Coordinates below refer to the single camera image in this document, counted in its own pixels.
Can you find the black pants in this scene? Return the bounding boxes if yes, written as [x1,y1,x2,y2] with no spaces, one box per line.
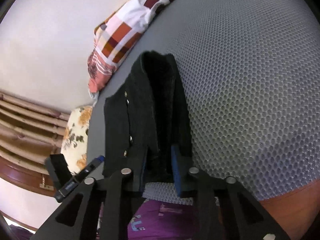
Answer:
[103,51,193,196]

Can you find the white floral pillow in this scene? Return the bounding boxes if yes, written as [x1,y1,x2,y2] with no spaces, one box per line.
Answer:
[60,106,93,174]

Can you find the beige patterned curtain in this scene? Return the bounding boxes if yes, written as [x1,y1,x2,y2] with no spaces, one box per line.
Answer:
[0,92,69,174]

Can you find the light blue striped cloth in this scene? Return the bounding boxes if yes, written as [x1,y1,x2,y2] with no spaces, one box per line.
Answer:
[89,92,100,106]

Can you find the pink checkered pillow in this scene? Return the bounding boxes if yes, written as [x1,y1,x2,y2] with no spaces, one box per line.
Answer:
[87,0,174,93]

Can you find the grey mesh mattress pad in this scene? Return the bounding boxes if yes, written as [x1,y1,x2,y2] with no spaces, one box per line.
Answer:
[87,0,319,200]

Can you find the brown wooden bed frame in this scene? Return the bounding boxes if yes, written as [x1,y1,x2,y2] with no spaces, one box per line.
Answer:
[1,158,319,239]

